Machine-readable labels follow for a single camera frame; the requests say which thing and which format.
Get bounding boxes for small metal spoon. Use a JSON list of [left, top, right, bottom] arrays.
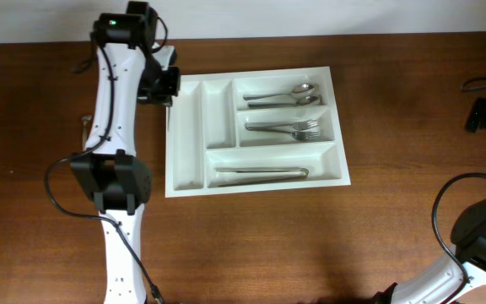
[[81, 114, 93, 150], [166, 107, 172, 133]]

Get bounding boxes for large steel spoon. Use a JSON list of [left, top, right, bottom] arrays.
[[247, 95, 322, 109], [243, 83, 320, 100]]

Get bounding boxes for steel fork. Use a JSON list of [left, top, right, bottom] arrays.
[[245, 120, 319, 131], [248, 128, 320, 141]]

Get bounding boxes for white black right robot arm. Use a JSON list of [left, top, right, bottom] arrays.
[[370, 172, 486, 304]]

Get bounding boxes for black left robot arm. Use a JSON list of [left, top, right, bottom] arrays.
[[69, 1, 181, 303]]

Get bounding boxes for white plastic cutlery tray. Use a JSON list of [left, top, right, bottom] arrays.
[[165, 67, 351, 198]]

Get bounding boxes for black left camera cable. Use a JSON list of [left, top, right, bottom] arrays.
[[42, 16, 169, 304]]

